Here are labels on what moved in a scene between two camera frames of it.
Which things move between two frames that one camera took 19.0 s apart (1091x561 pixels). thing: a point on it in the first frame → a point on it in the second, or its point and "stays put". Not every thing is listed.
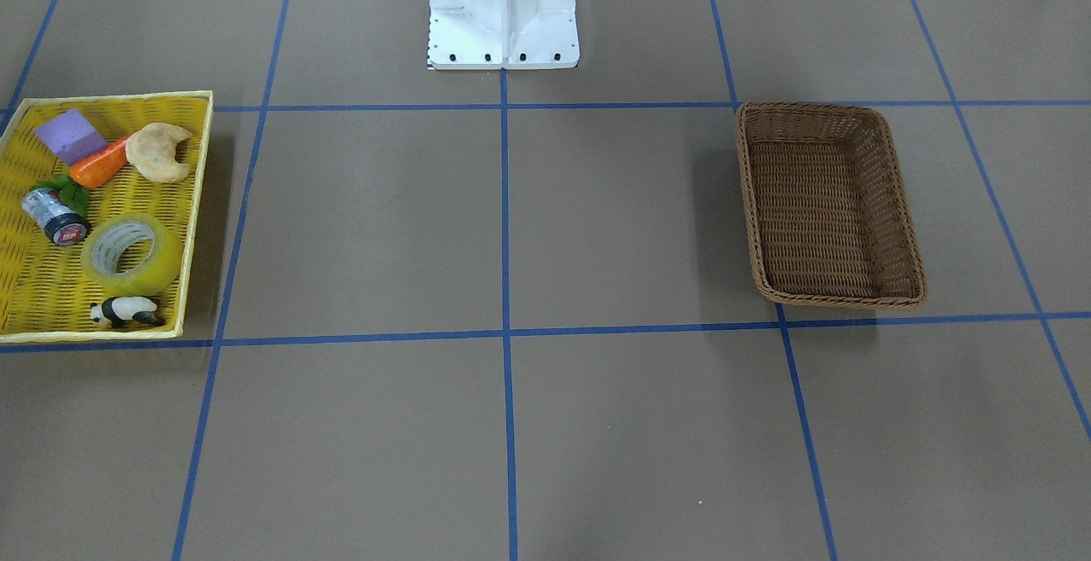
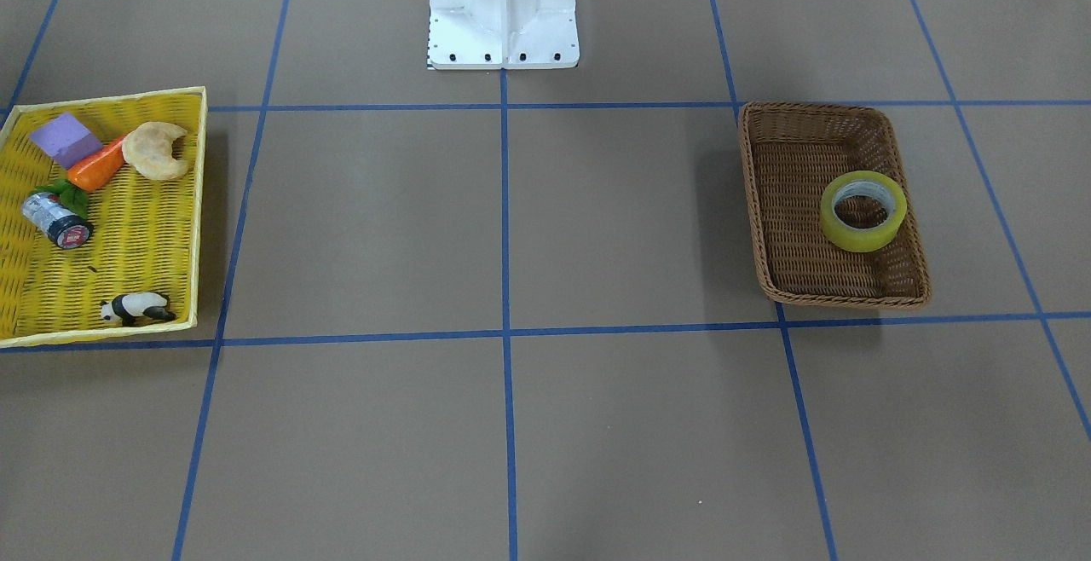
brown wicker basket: x=829 y=207 stays put
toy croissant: x=152 y=150 stays put
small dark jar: x=64 y=225 stays put
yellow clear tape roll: x=132 y=254 → x=862 y=211
